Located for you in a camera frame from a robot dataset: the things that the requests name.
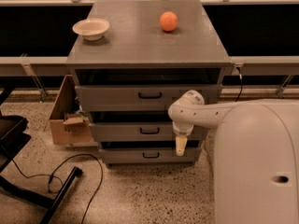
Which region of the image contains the cardboard box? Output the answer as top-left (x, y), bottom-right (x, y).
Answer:
top-left (50, 75), bottom-right (93, 147)

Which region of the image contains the black chair base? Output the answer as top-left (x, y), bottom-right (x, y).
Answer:
top-left (1, 90), bottom-right (82, 224)

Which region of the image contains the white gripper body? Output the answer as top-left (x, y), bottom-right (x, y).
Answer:
top-left (172, 122), bottom-right (193, 136)

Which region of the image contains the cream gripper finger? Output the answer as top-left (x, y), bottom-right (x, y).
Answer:
top-left (176, 136), bottom-right (188, 156)

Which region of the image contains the grey bottom drawer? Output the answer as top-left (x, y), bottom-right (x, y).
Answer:
top-left (99, 147), bottom-right (201, 165)

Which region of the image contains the black cable on floor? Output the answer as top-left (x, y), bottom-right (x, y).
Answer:
top-left (11, 153), bottom-right (105, 224)

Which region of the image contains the white paper bowl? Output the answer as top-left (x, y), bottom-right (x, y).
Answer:
top-left (73, 18), bottom-right (110, 41)

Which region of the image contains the grey drawer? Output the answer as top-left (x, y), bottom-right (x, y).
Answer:
top-left (89, 121), bottom-right (210, 143)
top-left (99, 147), bottom-right (201, 165)
top-left (75, 85), bottom-right (222, 112)

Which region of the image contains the grey top drawer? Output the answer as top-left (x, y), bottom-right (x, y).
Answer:
top-left (75, 85), bottom-right (222, 112)

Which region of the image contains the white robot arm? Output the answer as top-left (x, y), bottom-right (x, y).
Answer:
top-left (168, 91), bottom-right (299, 224)

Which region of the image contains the grey metal railing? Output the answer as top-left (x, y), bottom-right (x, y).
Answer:
top-left (0, 0), bottom-right (299, 103)

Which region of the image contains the black power cable right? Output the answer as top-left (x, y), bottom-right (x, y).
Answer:
top-left (235, 66), bottom-right (245, 103)

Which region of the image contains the grey drawer cabinet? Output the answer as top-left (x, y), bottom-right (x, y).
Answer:
top-left (65, 0), bottom-right (234, 168)

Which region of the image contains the orange ball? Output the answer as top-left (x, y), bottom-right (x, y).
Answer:
top-left (160, 11), bottom-right (178, 32)

